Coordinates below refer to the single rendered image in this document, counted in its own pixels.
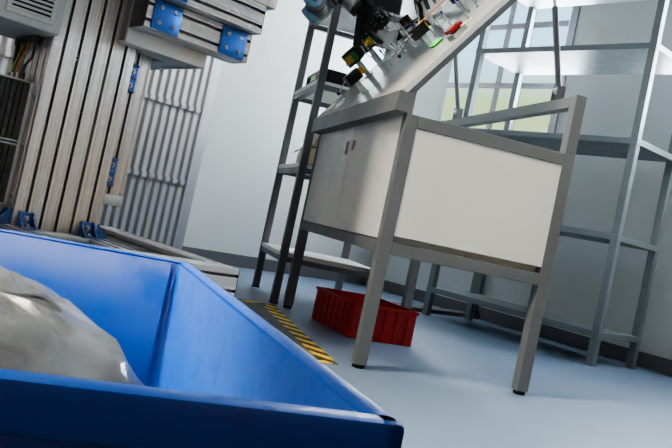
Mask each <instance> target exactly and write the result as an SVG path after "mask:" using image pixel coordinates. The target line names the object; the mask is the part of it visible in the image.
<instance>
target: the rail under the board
mask: <svg viewBox="0 0 672 448"><path fill-rule="evenodd" d="M415 96H416V94H415V93H412V92H406V91H404V90H397V91H394V92H391V93H388V94H386V95H383V96H380V97H377V98H374V99H371V100H368V101H365V102H362V103H359V104H356V105H353V106H350V107H347V108H344V109H341V110H339V111H336V112H333V113H330V114H327V115H324V116H321V117H318V118H315V119H314V120H313V125H312V130H311V133H315V134H319V135H320V134H327V133H331V132H335V131H339V130H344V129H348V128H352V127H356V126H360V125H364V124H368V123H373V122H377V121H381V120H385V119H389V118H393V117H398V116H402V115H403V114H406V113H410V114H412V110H413V106H414V101H415Z"/></svg>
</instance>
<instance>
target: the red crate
mask: <svg viewBox="0 0 672 448"><path fill-rule="evenodd" d="M316 289H317V294H316V299H315V303H314V308H313V313H312V317H311V318H312V319H314V320H316V321H318V322H320V323H321V324H323V325H325V326H327V327H329V328H331V329H333V330H335V331H337V332H339V333H340V334H342V335H344V336H346V337H348V338H351V339H356V336H357V331H358V326H359V322H360V317H361V312H362V307H363V303H364V298H365V294H361V293H355V292H349V291H343V290H338V289H332V288H326V287H320V286H316ZM417 316H419V313H418V312H415V311H413V310H410V309H407V308H405V307H402V306H400V305H397V304H394V303H392V302H389V301H387V300H384V299H380V304H379V309H378V313H377V318H376V323H375V328H374V332H373V337H372V342H379V343H386V344H393V345H400V346H407V347H410V346H411V342H412V337H413V332H414V328H415V323H416V318H417Z"/></svg>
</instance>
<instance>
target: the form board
mask: <svg viewBox="0 0 672 448"><path fill-rule="evenodd" d="M478 1H479V2H478V3H477V5H480V6H479V7H478V8H476V5H475V4H474V2H473V1H472V0H463V2H464V3H465V5H466V6H468V9H469V10H471V11H470V12H469V13H468V10H467V8H465V9H464V12H465V13H466V14H467V16H468V17H472V18H471V19H470V20H468V21H467V22H466V23H465V24H466V26H467V27H468V29H466V30H465V31H464V32H463V33H462V34H461V35H460V36H459V37H458V38H456V39H454V40H452V41H450V42H449V41H448V39H447V37H448V36H449V35H450V34H448V35H445V33H443V30H442V28H441V27H440V26H439V25H438V23H437V22H436V21H435V22H434V25H430V26H429V27H430V28H431V30H432V31H433V32H434V34H436V35H437V36H436V37H435V38H434V35H433V33H432V32H431V31H430V30H429V31H428V32H427V33H426V35H427V36H428V37H429V39H430V40H431V41H432V42H433V43H434V42H435V41H436V40H438V39H443V40H442V41H441V42H440V43H439V44H438V45H437V46H435V47H434V48H429V49H427V47H426V45H425V44H424V43H423V41H422V40H421V39H419V40H417V41H414V42H413V38H411V37H410V39H411V40H412V42H413V43H414V44H415V45H417V46H416V47H415V48H414V45H413V44H412V43H411V41H410V40H409V41H408V42H409V44H408V45H407V46H406V47H405V49H404V50H407V51H406V52H405V53H404V52H402V55H401V56H402V57H401V58H398V56H397V57H396V55H397V54H396V53H395V52H394V51H391V52H390V53H389V54H388V55H389V56H390V55H391V54H393V53H394V54H393V55H392V56H391V58H392V59H391V60H389V59H388V60H389V61H390V63H391V64H393V65H392V66H391V65H390V63H389V62H388V61H387V60H385V59H386V58H388V56H386V58H385V57H384V58H383V59H382V60H385V61H384V62H383V63H381V64H380V66H381V67H382V69H383V70H384V71H386V72H385V73H384V74H383V71H382V70H381V69H380V67H379V66H378V67H377V65H375V66H374V67H373V68H372V69H371V70H370V72H371V73H372V72H373V71H374V72H373V73H372V74H371V75H370V76H369V77H367V78H366V79H363V78H364V77H366V75H364V76H363V77H362V78H361V79H360V80H359V81H361V80H362V79H363V80H362V81H361V83H362V84H363V86H364V87H365V88H367V87H368V88H367V90H369V91H368V92H367V93H366V94H364V95H362V93H361V94H360V95H358V94H359V93H360V91H359V90H358V88H357V87H356V86H355V85H353V86H352V87H351V88H350V89H348V90H347V91H346V92H345V93H344V94H343V95H342V96H340V97H339V98H338V99H337V100H336V101H335V102H337V101H338V102H337V103H336V104H338V103H339V102H340V101H341V100H342V99H343V98H345V99H347V100H346V101H344V102H343V103H342V104H341V105H340V106H339V107H338V108H335V107H336V106H337V105H336V104H335V105H336V106H335V105H334V106H333V107H331V108H330V109H329V110H327V109H328V108H329V107H330V106H331V105H332V104H331V105H330V106H329V107H328V108H327V109H326V110H325V111H324V112H322V113H321V114H320V115H319V116H318V117H321V116H324V115H327V114H330V113H333V112H336V111H339V110H341V109H344V108H347V107H350V106H353V105H356V104H359V103H362V102H365V101H368V100H371V99H374V98H377V97H380V96H383V95H386V94H388V93H391V92H394V91H397V90H404V91H406V92H408V91H410V90H411V89H412V88H413V87H414V86H415V85H416V84H417V83H418V82H420V81H421V80H422V79H423V78H424V77H425V76H426V75H427V74H428V73H430V72H431V71H432V70H433V69H434V68H435V67H436V66H437V65H438V64H439V63H441V62H442V61H443V60H444V59H445V58H446V57H447V56H448V55H449V54H451V53H452V52H453V51H454V50H455V49H456V48H457V47H458V46H459V45H460V44H462V43H463V42H464V41H465V40H466V39H467V38H468V37H469V36H470V35H472V34H473V33H474V32H475V31H476V30H477V29H478V28H479V27H480V26H481V25H483V24H484V23H485V22H486V21H487V20H488V19H489V18H490V17H491V16H493V15H494V14H495V13H496V12H497V11H498V10H499V9H500V8H501V7H503V6H504V5H505V4H506V3H507V2H508V1H509V0H478ZM442 12H443V14H444V15H445V16H446V18H447V19H448V18H449V19H448V20H449V21H450V23H451V24H452V25H453V24H454V23H456V22H458V21H462V23H463V22H465V21H466V20H467V17H466V15H465V14H464V13H463V12H460V11H459V9H458V8H457V7H456V5H455V4H451V2H450V1H448V2H447V3H445V4H444V5H443V6H442ZM458 12H460V13H459V14H457V13H458ZM438 26H439V27H438ZM390 66H391V67H390ZM357 95H358V96H357ZM361 95H362V96H361ZM345 99H344V100H345ZM335 102H334V103H335ZM341 102H342V101H341ZM341 102H340V103H341ZM334 103H333V104H334ZM334 108H335V109H334ZM318 117H317V118H318Z"/></svg>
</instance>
